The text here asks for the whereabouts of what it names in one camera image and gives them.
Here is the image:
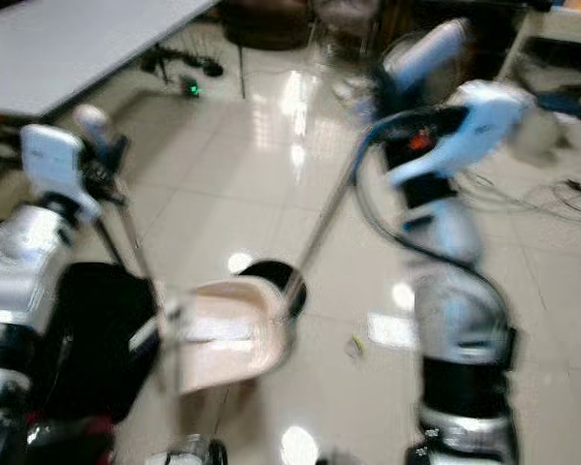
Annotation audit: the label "white folding table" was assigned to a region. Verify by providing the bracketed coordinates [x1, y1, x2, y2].
[0, 0, 248, 180]

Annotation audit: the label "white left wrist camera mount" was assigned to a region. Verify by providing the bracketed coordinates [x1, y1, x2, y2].
[20, 124, 89, 223]

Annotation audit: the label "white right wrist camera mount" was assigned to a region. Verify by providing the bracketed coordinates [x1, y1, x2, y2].
[385, 81, 539, 187]

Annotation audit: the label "broom with silver pole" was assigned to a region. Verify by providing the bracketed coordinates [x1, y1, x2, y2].
[236, 17, 472, 317]

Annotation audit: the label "white paper scrap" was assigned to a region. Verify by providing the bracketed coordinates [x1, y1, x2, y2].
[367, 312, 418, 351]

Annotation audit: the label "white shelf unit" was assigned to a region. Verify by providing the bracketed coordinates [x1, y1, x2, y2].
[498, 6, 581, 84]

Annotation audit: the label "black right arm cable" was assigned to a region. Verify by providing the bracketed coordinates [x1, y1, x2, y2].
[352, 108, 516, 326]

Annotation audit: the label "beige dustpan with long handle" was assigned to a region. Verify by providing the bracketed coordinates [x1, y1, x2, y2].
[74, 105, 293, 394]

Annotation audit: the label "black bag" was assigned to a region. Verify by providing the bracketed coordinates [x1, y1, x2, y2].
[37, 260, 168, 429]

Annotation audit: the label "dark brown round basket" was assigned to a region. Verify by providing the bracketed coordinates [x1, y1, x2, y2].
[218, 0, 317, 52]

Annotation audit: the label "thin black floor cables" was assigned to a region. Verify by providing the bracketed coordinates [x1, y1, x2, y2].
[463, 170, 581, 224]

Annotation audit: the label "small yellow-green scrap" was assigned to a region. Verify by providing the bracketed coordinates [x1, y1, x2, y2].
[346, 334, 367, 362]

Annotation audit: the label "black cable bundle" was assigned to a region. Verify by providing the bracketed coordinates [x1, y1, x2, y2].
[139, 47, 225, 79]

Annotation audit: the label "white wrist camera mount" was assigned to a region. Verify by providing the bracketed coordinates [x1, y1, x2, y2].
[20, 124, 89, 223]
[385, 81, 539, 187]

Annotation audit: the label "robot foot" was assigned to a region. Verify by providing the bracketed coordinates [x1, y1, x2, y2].
[144, 434, 229, 465]

